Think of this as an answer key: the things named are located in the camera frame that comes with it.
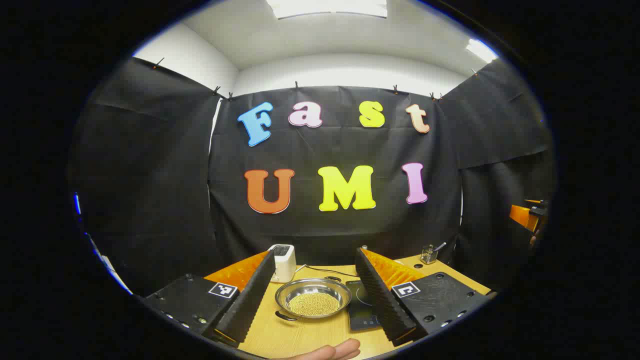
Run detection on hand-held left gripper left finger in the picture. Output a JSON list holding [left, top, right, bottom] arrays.
[[144, 249, 277, 345]]

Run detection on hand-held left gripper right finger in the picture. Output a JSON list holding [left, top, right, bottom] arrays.
[[355, 246, 495, 348]]

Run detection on black induction cooktop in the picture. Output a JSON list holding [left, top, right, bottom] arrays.
[[345, 280, 383, 332]]

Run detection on steel pot with black handles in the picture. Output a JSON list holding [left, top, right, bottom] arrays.
[[274, 275, 353, 322]]

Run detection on pile of soybeans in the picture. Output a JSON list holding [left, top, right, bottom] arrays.
[[289, 292, 341, 317]]

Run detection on white toaster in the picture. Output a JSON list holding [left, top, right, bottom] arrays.
[[267, 244, 297, 284]]

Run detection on small ceiling light panel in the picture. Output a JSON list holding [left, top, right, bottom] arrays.
[[466, 39, 499, 63]]

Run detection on large ceiling light panel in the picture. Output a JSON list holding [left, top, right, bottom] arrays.
[[266, 0, 388, 20]]

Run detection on toaster power cable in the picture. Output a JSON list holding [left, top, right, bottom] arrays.
[[294, 264, 360, 279]]

